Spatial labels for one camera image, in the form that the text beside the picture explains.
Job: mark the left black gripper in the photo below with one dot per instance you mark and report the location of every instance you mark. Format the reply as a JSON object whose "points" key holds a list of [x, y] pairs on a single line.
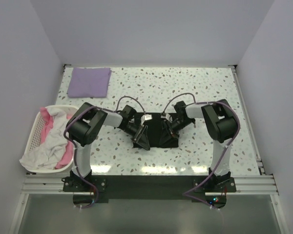
{"points": [[140, 136]]}

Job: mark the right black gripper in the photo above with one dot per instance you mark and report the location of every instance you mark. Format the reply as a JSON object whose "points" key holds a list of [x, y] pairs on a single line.
{"points": [[168, 133]]}

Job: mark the black t shirt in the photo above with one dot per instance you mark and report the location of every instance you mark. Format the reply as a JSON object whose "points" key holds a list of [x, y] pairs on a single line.
{"points": [[154, 132]]}

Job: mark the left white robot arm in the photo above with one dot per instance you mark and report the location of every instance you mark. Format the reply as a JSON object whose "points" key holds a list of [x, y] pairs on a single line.
{"points": [[83, 128]]}

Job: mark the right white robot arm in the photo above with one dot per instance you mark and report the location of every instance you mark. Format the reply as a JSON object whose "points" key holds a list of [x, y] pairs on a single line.
{"points": [[222, 124]]}

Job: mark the folded purple t shirt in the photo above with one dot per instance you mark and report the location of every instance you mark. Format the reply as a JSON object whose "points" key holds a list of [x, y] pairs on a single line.
{"points": [[89, 83]]}

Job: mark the pink t shirt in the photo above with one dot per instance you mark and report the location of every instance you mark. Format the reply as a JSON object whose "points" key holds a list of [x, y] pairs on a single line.
{"points": [[56, 149]]}

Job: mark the white t shirt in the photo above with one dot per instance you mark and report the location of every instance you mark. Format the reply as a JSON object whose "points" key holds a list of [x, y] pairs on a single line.
{"points": [[51, 143]]}

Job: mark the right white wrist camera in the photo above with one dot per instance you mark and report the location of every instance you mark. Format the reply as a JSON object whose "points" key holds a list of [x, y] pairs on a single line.
{"points": [[165, 116]]}

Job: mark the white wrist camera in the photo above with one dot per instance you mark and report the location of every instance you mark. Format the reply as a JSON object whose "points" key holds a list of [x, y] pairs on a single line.
{"points": [[165, 116], [145, 118]]}

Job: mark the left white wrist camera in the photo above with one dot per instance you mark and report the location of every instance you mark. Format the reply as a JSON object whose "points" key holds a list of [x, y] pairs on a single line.
{"points": [[145, 118]]}

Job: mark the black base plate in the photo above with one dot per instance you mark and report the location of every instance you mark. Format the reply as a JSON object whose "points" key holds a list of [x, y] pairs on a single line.
{"points": [[102, 188]]}

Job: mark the aluminium frame rail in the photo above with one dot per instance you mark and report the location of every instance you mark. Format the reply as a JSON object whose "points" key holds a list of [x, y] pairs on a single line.
{"points": [[245, 185]]}

